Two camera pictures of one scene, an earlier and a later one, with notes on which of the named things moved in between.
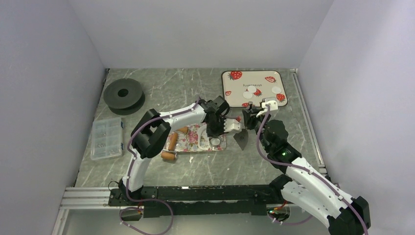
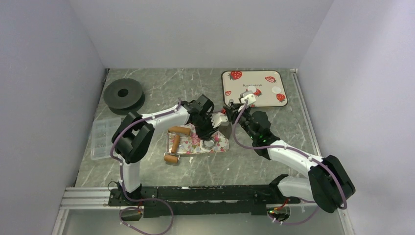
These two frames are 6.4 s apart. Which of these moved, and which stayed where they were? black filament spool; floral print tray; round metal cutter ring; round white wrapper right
Moved: round metal cutter ring
Stayed: floral print tray; round white wrapper right; black filament spool
